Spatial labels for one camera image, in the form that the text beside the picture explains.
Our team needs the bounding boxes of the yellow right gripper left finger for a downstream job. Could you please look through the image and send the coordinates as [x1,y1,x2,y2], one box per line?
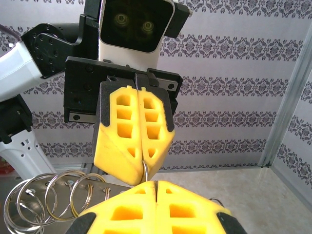
[65,180,156,234]

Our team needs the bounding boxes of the aluminium frame rail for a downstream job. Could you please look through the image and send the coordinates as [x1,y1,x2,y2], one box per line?
[264,164,312,198]

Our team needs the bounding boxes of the aluminium corner post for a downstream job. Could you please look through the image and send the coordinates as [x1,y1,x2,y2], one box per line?
[258,36,312,169]

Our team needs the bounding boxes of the metal keyring holder with rings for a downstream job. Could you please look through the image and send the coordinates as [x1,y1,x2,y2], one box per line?
[3,159,224,234]

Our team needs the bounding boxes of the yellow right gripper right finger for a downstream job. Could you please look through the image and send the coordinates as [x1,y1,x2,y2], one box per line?
[156,180,247,234]

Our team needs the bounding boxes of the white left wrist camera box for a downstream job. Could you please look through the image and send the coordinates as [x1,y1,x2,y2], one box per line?
[97,0,176,71]

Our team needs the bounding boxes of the grey sheet metal panel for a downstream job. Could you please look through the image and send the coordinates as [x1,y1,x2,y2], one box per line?
[0,170,27,234]

